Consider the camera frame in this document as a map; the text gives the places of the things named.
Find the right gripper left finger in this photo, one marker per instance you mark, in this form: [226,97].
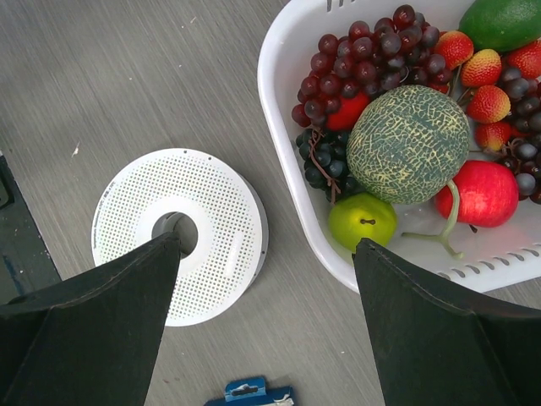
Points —
[92,339]

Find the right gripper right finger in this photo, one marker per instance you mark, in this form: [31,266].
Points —
[437,343]

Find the white perforated cable spool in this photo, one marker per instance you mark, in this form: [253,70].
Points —
[218,214]

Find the white plastic fruit basket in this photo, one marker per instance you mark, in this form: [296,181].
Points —
[493,257]

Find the small green pear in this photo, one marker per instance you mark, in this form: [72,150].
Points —
[362,216]

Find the blue razor package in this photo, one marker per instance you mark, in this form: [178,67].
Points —
[254,392]

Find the red apple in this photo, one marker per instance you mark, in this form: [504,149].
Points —
[488,194]

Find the green netted melon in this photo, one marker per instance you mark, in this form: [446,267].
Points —
[408,144]

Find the black grape bunch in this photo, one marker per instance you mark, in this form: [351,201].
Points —
[324,163]

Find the red strawberry cluster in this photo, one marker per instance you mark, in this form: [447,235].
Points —
[478,72]

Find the dark red grape bunch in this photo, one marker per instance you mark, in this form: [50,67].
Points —
[350,71]

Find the green lime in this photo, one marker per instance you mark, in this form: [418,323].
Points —
[501,25]

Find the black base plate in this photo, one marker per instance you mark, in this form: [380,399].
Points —
[26,264]

